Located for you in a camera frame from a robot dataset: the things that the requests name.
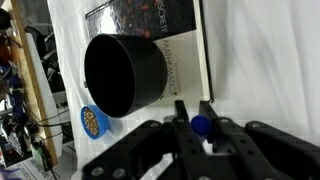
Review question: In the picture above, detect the white tablecloth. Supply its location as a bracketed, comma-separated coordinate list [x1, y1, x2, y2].
[46, 0, 320, 180]

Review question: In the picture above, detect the black hardcover book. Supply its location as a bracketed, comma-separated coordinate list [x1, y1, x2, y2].
[84, 0, 215, 104]

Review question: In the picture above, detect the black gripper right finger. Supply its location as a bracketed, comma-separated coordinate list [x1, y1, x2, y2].
[198, 100, 320, 180]

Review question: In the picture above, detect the blue bowl with grains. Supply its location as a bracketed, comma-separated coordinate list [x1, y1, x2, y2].
[80, 104, 110, 140]

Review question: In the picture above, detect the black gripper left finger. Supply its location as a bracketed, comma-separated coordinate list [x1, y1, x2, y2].
[81, 99, 214, 180]

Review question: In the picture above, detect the black cup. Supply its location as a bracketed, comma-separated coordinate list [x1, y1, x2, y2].
[0, 7, 12, 31]

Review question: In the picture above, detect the cluttered wooden workbench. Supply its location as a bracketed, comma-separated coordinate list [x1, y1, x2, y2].
[0, 0, 65, 171]

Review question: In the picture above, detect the blue marker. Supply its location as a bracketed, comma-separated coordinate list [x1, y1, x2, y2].
[190, 114, 214, 152]

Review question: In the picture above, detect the black mug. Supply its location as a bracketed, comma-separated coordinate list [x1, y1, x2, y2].
[83, 33, 169, 119]

